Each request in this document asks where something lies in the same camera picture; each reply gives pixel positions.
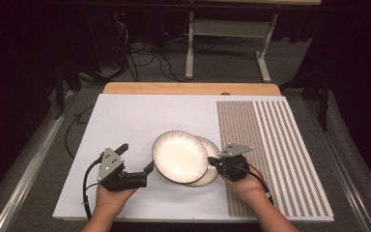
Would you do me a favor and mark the dark computer tower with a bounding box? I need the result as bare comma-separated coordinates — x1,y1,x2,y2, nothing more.
85,8,130,71

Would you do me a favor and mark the white board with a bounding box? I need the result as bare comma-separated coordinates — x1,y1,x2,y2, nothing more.
51,93,335,223

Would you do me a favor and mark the black metal stand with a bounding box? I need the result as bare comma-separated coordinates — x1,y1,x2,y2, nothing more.
52,61,82,121
279,69,331,132

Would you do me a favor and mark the striped placemat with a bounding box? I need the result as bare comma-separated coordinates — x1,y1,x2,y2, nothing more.
215,100,331,218

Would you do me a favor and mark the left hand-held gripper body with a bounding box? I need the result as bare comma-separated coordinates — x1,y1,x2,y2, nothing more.
97,147,149,192

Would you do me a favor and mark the person's right hand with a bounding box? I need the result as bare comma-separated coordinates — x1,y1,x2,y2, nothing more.
220,168,269,206

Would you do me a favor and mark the aluminium rail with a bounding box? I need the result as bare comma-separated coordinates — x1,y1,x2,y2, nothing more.
0,91,78,232
303,100,371,232

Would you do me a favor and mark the left hand-held gripper cable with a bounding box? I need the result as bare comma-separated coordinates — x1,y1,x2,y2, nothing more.
82,157,104,222

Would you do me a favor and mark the white metal desk frame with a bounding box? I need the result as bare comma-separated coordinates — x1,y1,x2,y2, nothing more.
185,11,279,83

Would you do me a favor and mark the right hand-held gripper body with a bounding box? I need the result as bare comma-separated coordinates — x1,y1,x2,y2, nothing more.
218,143,254,183

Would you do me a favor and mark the black floor cable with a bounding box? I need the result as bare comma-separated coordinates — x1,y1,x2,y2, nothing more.
65,104,96,160

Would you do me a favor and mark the dark-rimmed white plate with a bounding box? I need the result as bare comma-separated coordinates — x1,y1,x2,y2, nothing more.
151,130,210,186

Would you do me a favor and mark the bundle of floor cables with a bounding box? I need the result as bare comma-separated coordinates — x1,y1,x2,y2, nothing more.
109,18,187,83

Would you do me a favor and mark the pale-rimmed white plate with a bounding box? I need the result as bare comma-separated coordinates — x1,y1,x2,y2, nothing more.
186,135,222,189

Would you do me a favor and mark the person's left hand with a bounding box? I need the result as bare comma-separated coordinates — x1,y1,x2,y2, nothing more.
95,184,138,211

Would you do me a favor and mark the right hand-held gripper cable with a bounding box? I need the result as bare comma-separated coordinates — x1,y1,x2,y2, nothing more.
236,162,275,206

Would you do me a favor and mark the hand-held gripper cable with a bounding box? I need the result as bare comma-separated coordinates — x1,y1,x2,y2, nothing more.
236,162,275,206
82,157,104,222

